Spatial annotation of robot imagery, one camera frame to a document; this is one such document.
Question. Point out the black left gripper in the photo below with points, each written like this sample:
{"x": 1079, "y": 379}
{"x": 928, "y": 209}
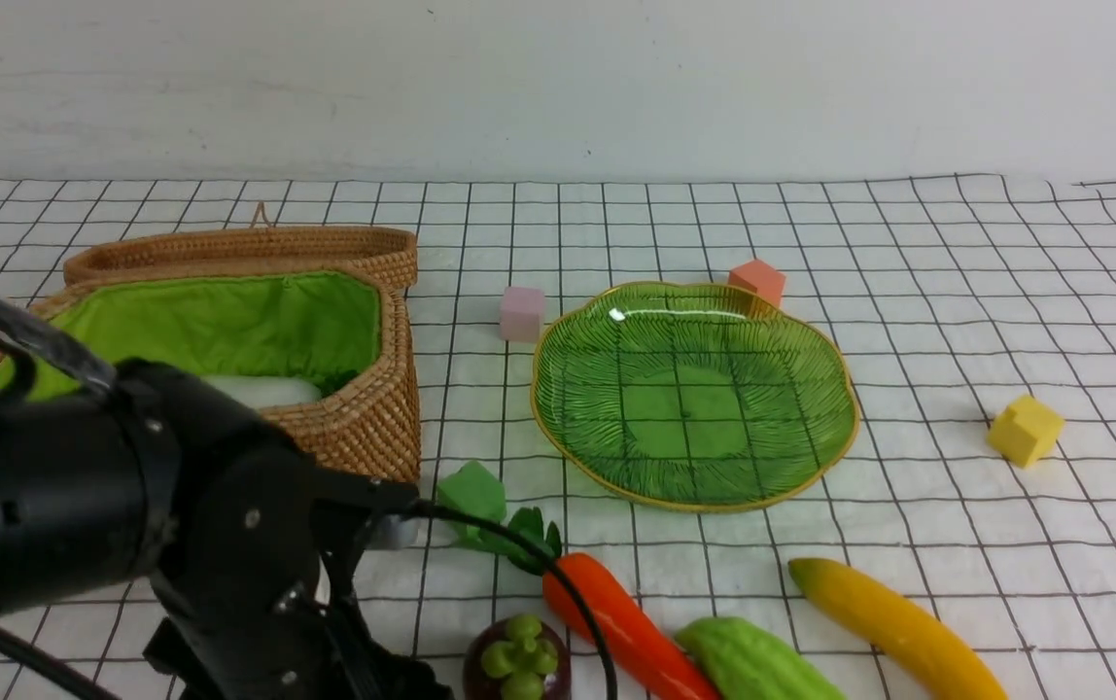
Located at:
{"x": 258, "y": 584}

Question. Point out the white toy radish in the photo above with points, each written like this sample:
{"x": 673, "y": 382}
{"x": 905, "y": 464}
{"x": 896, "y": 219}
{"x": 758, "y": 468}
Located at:
{"x": 265, "y": 392}

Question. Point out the purple toy mangosteen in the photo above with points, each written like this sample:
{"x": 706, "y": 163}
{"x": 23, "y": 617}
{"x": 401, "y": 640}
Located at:
{"x": 518, "y": 657}

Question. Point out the orange toy carrot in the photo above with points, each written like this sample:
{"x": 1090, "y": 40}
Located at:
{"x": 591, "y": 602}

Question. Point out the green toy gourd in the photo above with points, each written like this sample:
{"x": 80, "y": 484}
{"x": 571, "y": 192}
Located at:
{"x": 744, "y": 661}

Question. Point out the yellow toy banana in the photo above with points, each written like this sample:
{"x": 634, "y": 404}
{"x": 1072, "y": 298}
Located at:
{"x": 926, "y": 649}

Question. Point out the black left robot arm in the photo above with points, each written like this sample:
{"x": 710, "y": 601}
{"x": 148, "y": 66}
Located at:
{"x": 87, "y": 485}

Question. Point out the green foam cube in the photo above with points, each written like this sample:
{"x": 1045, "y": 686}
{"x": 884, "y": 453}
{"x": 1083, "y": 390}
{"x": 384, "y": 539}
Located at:
{"x": 473, "y": 490}

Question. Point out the woven rattan basket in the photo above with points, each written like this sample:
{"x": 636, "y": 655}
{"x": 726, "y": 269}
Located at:
{"x": 330, "y": 326}

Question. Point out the woven rattan basket lid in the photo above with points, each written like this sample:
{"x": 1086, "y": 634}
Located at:
{"x": 388, "y": 254}

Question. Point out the pink foam cube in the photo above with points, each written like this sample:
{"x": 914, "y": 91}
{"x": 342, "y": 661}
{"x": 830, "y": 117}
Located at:
{"x": 522, "y": 314}

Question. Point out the green glass leaf plate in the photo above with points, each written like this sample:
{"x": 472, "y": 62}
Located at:
{"x": 695, "y": 398}

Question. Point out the orange foam cube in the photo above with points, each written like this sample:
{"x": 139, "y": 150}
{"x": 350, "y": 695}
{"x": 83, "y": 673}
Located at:
{"x": 759, "y": 278}

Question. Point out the white grid tablecloth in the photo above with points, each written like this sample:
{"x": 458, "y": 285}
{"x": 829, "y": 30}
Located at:
{"x": 950, "y": 298}

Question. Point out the yellow foam cube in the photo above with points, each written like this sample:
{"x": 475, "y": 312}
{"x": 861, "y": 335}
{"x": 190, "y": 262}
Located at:
{"x": 1025, "y": 431}

